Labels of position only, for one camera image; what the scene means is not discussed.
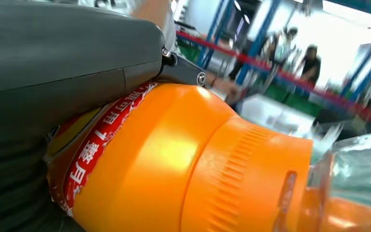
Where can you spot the white desk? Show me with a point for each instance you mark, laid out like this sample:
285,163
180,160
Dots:
275,115

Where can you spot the blue metal rack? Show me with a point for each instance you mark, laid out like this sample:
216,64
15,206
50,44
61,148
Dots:
364,67
212,35

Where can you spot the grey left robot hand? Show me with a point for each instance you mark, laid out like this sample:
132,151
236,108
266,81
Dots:
60,64

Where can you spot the green plastic crate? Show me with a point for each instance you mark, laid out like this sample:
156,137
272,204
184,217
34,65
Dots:
300,104

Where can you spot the person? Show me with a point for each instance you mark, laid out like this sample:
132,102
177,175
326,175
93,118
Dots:
283,48
310,65
153,12

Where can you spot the orange detergent bottle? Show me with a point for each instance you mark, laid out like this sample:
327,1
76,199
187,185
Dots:
172,160

